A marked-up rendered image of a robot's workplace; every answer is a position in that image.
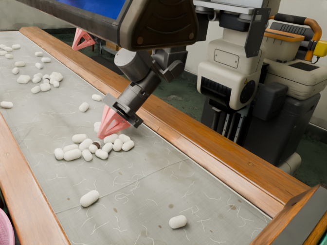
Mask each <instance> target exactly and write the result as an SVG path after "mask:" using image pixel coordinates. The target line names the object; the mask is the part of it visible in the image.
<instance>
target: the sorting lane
mask: <svg viewBox="0 0 327 245"><path fill-rule="evenodd" d="M1 44H2V45H5V46H6V47H10V48H12V46H13V45H17V44H19V45H20V49H13V48H12V51H11V52H9V51H6V52H7V54H11V55H12V56H13V58H12V59H9V58H6V57H5V55H0V103H1V102H3V101H5V102H11V103H12V104H13V107H12V108H3V107H1V105H0V111H1V113H2V115H3V117H4V119H5V120H6V122H7V124H8V126H9V128H10V130H11V132H12V134H13V136H14V137H15V139H16V141H17V143H18V145H19V147H20V149H21V151H22V152H23V154H24V156H25V158H26V160H27V162H28V164H29V166H30V167H31V169H32V171H33V173H34V175H35V177H36V179H37V181H38V183H39V184H40V186H41V188H42V190H43V192H44V194H45V196H46V198H47V199H48V201H49V203H50V205H51V207H52V209H53V211H54V213H55V215H56V216H57V218H58V220H59V222H60V224H61V226H62V228H63V230H64V231H65V233H66V235H67V237H68V239H69V241H70V243H71V245H249V244H250V242H251V241H252V240H253V239H254V238H255V237H256V236H257V235H258V234H259V233H260V232H261V231H262V230H263V229H264V228H265V226H266V225H267V224H268V223H269V222H270V221H271V220H272V218H270V217H269V216H267V215H266V214H265V213H263V212H262V211H261V210H259V209H258V208H257V207H255V206H254V205H253V204H251V203H250V202H249V201H247V200H246V199H245V198H243V197H242V196H241V195H239V194H238V193H236V192H235V191H234V190H232V189H231V188H230V187H228V186H227V185H225V184H224V183H223V182H221V181H220V180H219V179H217V178H216V177H215V176H213V175H212V174H211V173H209V172H208V171H207V170H205V169H204V168H203V167H201V166H200V165H198V164H197V163H196V162H194V161H193V160H192V159H191V158H189V157H188V156H186V155H185V154H184V153H182V152H181V151H180V150H178V149H177V148H176V147H174V146H173V145H172V144H170V143H169V142H167V141H166V140H165V139H163V138H162V137H161V136H159V135H158V134H157V133H155V132H154V131H153V130H151V129H150V128H149V127H147V126H146V125H144V124H143V123H142V124H141V125H140V126H139V127H138V128H135V127H134V126H133V125H131V126H130V127H128V128H126V129H123V130H121V134H124V135H126V136H128V137H130V140H131V141H133V142H134V146H133V147H132V148H131V149H129V150H128V151H124V150H123V149H122V148H121V150H120V151H115V150H114V149H113V148H112V149H111V150H110V152H109V153H108V158H107V159H101V158H99V157H97V156H96V154H95V153H91V154H92V160H90V161H86V160H85V159H84V157H83V155H81V157H80V158H77V159H73V160H70V161H67V160H65V159H64V158H63V159H57V158H56V157H55V153H54V152H55V149H57V148H61V149H62V150H63V148H64V147H65V146H68V145H73V144H76V145H77V146H78V147H79V145H80V144H81V143H74V142H73V141H72V137H73V136H74V135H78V134H86V135H87V136H88V139H91V140H92V142H94V141H99V142H100V143H101V147H100V148H99V149H101V150H102V148H103V146H104V145H105V144H104V139H102V140H101V139H99V138H98V137H97V133H96V132H95V130H94V129H95V127H94V124H95V123H96V122H101V120H102V115H103V110H104V106H105V105H107V104H106V103H104V102H103V101H102V100H103V98H104V97H105V95H104V94H103V93H101V92H100V91H99V90H97V89H96V88H95V87H93V86H92V85H90V84H89V83H88V82H86V81H85V80H84V79H82V78H81V77H80V76H78V75H77V74H76V73H74V72H73V71H72V70H70V69H69V68H68V67H66V66H65V65H63V64H62V63H61V62H59V61H58V60H57V59H55V58H54V57H53V56H51V55H50V54H48V53H47V52H46V51H44V50H43V49H42V48H41V47H39V46H38V45H37V44H35V43H34V42H32V41H31V40H30V39H28V38H27V37H26V36H24V35H23V34H22V33H20V32H19V31H13V32H0V45H1ZM1 51H5V50H4V49H1V48H0V52H1ZM36 52H43V56H36V55H35V53H36ZM44 57H45V58H47V57H48V58H50V59H51V61H50V62H46V63H44V62H42V61H41V59H42V58H44ZM20 61H22V62H24V63H25V66H23V67H17V66H16V65H15V63H16V62H20ZM36 63H40V64H41V65H42V68H41V69H39V68H37V67H36V66H35V64H36ZM14 68H19V72H18V73H17V74H14V73H13V72H12V70H13V69H14ZM53 72H59V73H60V74H61V75H62V76H63V79H62V80H61V81H59V86H58V87H54V85H53V84H51V83H49V85H50V87H51V89H50V90H48V91H42V90H41V91H40V92H38V93H36V94H33V93H32V92H31V89H32V88H34V87H36V86H39V87H40V84H44V83H43V81H44V80H43V77H42V78H41V81H39V82H38V83H33V78H34V75H35V74H37V73H41V74H42V75H43V76H44V75H46V74H47V75H49V76H50V75H51V74H52V73H53ZM21 75H28V76H30V78H31V80H30V81H28V83H26V84H20V83H18V82H17V79H18V78H19V77H20V76H21ZM94 94H96V95H100V96H101V97H102V100H101V101H96V100H93V99H92V95H94ZM83 103H88V104H89V108H88V109H87V110H86V111H85V112H81V111H80V110H79V107H80V106H81V105H82V104H83ZM108 107H109V106H108ZM110 108H111V107H110ZM129 124H130V123H129ZM93 190H95V191H98V192H99V198H98V200H96V201H95V202H94V203H92V204H91V205H89V206H88V207H84V206H82V205H81V203H80V199H81V197H82V196H84V195H86V194H87V193H89V192H90V191H93ZM180 215H183V216H185V217H186V219H187V223H186V225H185V226H183V227H179V228H172V227H171V226H170V225H169V221H170V219H171V218H173V217H176V216H180Z"/></svg>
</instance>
